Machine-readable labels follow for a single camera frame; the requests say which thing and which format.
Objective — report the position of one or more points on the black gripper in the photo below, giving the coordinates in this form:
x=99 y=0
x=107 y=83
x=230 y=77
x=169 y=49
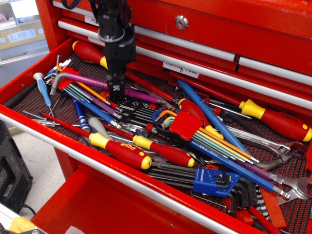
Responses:
x=119 y=52

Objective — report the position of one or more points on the large violet Allen key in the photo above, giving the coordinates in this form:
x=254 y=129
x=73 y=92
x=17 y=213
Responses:
x=103 y=85

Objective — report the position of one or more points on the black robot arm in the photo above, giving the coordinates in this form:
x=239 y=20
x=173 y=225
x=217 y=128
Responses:
x=113 y=17

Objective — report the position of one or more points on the black Torx key holder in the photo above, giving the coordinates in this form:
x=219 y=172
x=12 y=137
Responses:
x=134 y=111

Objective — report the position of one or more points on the blue Allen key left set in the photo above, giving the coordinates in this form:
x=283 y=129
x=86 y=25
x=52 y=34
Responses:
x=95 y=110

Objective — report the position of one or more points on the red holder left Allen set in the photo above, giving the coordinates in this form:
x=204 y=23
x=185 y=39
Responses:
x=65 y=73

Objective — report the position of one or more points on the red holder allen set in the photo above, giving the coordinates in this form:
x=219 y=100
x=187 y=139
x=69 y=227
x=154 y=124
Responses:
x=185 y=125
x=65 y=73

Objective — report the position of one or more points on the blue Allen key upper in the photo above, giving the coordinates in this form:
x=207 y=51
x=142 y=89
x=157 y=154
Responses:
x=211 y=116

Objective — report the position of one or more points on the red holder centre Allen set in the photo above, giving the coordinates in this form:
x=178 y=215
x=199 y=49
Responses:
x=185 y=125

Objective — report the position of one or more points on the long blue Allen key 10mm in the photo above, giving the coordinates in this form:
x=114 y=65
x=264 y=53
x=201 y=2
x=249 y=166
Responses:
x=241 y=170

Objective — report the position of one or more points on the blue holder black Allen set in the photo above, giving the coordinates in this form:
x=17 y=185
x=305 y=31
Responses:
x=214 y=182

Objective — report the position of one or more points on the orange black bit holder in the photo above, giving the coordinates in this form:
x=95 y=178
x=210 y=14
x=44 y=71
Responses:
x=105 y=94

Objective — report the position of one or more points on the red yellow screwdriver top left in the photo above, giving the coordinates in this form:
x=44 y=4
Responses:
x=90 y=53

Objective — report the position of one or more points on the blue metal knurled screwdriver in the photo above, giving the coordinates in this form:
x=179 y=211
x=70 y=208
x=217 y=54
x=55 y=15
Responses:
x=81 y=117

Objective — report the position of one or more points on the white cutting tools label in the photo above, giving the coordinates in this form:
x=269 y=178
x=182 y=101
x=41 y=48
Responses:
x=184 y=71

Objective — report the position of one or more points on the red tool chest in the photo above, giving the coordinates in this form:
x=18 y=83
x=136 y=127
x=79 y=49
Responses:
x=260 y=49

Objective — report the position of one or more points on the white Markers label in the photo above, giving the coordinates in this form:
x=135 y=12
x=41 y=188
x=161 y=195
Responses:
x=91 y=20

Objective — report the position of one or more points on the red yellow Wiha screwdriver front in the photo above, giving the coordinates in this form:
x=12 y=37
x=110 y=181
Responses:
x=127 y=153

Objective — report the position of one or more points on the small blue precision screwdriver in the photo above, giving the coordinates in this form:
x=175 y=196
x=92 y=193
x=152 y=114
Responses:
x=38 y=77

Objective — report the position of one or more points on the silver drawer lock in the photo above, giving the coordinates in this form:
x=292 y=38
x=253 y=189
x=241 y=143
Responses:
x=181 y=22

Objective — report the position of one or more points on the red yellow screwdriver front middle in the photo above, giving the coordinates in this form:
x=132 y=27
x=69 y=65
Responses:
x=172 y=154

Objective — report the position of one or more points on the beige box background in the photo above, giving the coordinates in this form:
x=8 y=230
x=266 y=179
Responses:
x=21 y=35

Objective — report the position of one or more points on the black device left floor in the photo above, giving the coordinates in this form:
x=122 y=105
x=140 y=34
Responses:
x=15 y=178

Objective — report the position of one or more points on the red yellow screwdriver right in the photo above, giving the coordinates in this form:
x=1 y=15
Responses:
x=283 y=123

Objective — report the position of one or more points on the yellow object bottom left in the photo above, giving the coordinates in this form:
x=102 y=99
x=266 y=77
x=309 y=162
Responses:
x=21 y=224

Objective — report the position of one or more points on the chrome adjustable wrench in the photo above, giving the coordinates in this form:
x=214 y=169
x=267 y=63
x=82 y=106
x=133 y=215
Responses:
x=284 y=151

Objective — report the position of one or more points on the chrome open end spanner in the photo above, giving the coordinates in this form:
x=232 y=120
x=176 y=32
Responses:
x=299 y=188

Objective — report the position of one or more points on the grey handle tool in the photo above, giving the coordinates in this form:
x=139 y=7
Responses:
x=98 y=127

